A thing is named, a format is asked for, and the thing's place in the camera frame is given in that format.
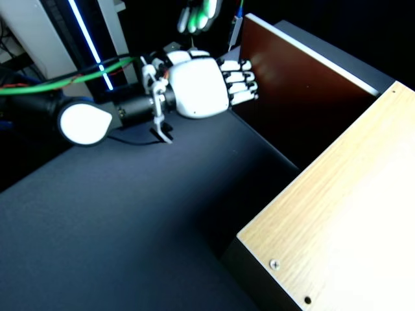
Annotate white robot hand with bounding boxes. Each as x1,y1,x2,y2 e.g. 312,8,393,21
176,0,221,35
165,48,260,120

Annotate white cabinet door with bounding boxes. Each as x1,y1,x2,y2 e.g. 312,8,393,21
230,12,381,171

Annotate light wooden cabinet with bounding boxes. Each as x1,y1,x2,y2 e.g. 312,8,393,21
220,80,415,311

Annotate white connector stick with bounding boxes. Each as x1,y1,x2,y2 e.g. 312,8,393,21
228,14,244,52

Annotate blue light strip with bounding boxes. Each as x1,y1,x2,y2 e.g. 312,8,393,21
67,0,114,91

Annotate grey table cloth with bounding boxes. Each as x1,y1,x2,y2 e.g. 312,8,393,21
0,19,398,311

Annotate white robot body column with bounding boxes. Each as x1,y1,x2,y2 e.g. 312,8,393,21
0,0,130,95

